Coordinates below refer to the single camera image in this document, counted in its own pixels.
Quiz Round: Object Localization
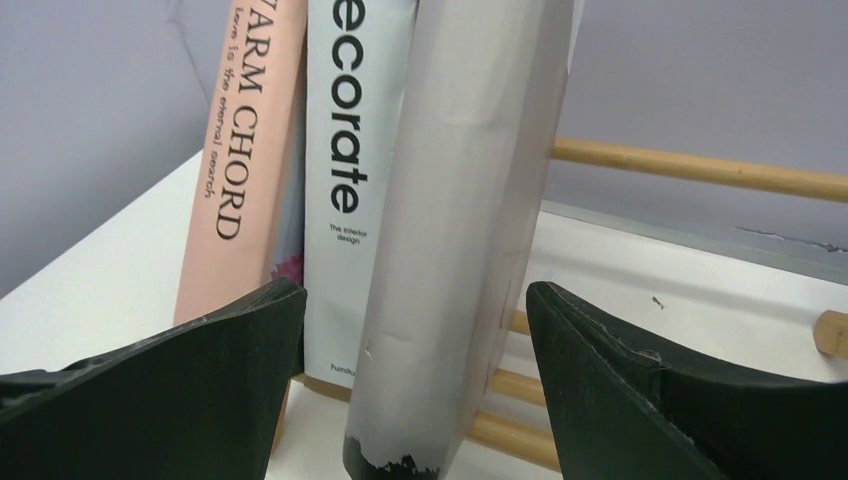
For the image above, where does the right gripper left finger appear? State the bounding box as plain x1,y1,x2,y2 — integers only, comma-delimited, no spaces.
1,279,307,479

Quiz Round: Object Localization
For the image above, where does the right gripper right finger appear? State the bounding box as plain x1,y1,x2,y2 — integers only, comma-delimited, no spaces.
525,281,847,479

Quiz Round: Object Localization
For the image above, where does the pink Warm Chord book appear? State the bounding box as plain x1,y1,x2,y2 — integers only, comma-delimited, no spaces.
173,1,308,324

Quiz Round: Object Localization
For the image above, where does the grey white book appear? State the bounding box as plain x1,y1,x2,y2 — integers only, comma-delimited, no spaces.
343,1,575,479

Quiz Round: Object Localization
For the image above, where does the brown Decorate Furniture book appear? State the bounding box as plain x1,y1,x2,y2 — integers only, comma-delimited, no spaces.
304,0,418,387

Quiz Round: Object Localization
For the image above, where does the wooden book rack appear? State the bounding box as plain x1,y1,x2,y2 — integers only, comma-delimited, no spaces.
271,136,848,473

